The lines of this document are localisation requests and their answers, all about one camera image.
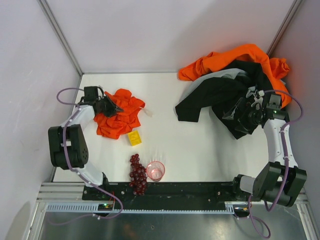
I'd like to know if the small orange drawstring cloth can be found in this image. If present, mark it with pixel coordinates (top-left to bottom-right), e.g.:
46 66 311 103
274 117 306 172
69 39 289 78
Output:
93 88 146 140

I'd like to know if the black cloth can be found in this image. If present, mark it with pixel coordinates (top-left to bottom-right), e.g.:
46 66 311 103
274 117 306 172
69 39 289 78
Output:
175 60 273 139

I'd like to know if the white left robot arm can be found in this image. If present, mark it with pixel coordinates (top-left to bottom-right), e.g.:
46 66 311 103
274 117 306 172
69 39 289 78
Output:
48 86 124 188

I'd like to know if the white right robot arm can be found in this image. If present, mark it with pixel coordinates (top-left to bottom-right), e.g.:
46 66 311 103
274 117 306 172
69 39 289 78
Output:
222 90 307 212

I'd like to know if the grey cloth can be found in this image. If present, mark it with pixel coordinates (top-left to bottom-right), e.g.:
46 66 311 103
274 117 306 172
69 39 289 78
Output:
178 68 258 107

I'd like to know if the yellow toy block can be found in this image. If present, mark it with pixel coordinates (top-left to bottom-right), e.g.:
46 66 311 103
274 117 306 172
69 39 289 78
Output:
127 130 142 146

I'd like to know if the pink transparent plastic cup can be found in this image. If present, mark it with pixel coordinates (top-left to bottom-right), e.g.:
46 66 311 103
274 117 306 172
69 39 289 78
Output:
146 161 166 182

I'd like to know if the red plastic grape bunch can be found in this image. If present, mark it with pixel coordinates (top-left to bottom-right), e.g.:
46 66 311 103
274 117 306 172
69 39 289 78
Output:
129 153 147 196

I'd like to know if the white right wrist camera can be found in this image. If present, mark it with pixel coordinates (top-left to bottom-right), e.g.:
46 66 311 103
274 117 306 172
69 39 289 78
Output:
246 90 265 107

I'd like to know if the right corner metal post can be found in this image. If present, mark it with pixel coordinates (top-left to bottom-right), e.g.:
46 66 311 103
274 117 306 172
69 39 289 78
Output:
266 0 305 57

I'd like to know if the corner metal post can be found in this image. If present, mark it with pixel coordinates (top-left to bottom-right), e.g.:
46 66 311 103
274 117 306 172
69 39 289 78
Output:
266 0 305 57
37 0 84 77

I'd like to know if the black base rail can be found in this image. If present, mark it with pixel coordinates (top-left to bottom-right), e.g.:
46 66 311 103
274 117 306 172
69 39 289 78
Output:
82 180 261 211

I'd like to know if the left corner metal post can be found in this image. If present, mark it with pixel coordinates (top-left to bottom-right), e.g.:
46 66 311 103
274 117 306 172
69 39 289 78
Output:
37 0 84 77

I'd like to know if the white slotted cable duct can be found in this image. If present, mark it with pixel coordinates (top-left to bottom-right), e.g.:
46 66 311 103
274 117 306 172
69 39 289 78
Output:
44 201 251 216

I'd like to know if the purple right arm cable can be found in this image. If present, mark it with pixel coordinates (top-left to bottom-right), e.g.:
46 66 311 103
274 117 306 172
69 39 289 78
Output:
247 89 305 239

